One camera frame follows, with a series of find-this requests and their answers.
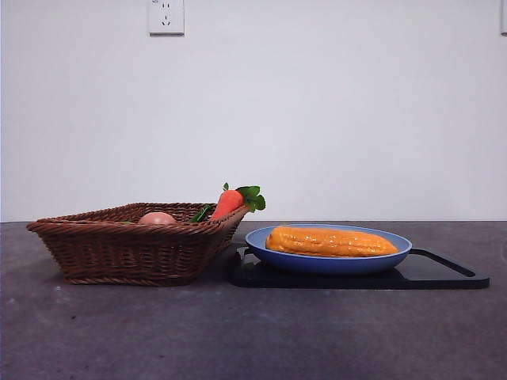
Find brown wicker basket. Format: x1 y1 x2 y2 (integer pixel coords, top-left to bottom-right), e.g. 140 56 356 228
25 202 250 287

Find green toy vegetable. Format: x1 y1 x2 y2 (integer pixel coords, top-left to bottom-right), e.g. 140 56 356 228
189 204 214 223

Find white wall socket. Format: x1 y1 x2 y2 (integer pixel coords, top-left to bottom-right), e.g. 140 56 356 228
148 0 185 37

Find yellow corn cob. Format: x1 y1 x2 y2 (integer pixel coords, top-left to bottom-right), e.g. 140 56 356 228
265 225 398 259

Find black rectangular tray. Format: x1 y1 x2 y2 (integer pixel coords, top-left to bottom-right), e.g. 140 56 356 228
227 243 491 291

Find pink round toy food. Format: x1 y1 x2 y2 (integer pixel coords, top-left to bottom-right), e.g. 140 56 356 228
137 211 177 226

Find blue round plate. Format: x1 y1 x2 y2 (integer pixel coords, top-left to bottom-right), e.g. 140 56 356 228
244 224 414 277

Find orange toy carrot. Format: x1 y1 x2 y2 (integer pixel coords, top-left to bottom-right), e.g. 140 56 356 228
208 182 266 222

